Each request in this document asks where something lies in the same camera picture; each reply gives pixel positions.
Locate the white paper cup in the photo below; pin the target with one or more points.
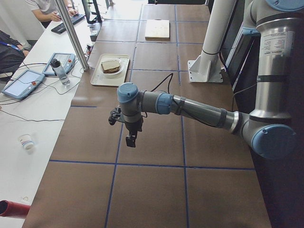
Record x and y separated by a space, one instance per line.
26 141

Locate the person in white shirt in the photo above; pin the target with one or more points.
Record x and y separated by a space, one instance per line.
45 11

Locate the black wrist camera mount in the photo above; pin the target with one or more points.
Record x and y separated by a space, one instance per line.
115 116

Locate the black computer monitor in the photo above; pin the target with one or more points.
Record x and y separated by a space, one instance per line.
92 12

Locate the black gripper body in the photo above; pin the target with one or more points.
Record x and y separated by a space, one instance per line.
133 127

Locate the wooden cutting board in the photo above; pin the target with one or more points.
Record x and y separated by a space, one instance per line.
157 29

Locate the person in black jacket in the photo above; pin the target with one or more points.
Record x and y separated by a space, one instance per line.
12 54

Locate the white pillar with base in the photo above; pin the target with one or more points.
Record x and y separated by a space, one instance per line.
206 68

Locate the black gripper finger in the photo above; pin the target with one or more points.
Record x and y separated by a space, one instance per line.
131 139

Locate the bread slice with fried egg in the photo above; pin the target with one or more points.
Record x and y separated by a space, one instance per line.
110 70

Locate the near blue teach pendant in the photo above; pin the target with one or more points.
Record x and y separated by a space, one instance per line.
24 84

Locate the red cylinder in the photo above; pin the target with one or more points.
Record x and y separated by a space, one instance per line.
13 209

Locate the aluminium frame post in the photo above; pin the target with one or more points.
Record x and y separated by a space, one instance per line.
72 33

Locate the clear water bottle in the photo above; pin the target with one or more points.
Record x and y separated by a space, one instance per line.
59 71

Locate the cream bear tray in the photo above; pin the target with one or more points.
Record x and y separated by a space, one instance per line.
100 78

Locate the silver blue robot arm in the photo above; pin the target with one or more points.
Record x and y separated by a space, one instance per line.
266 129

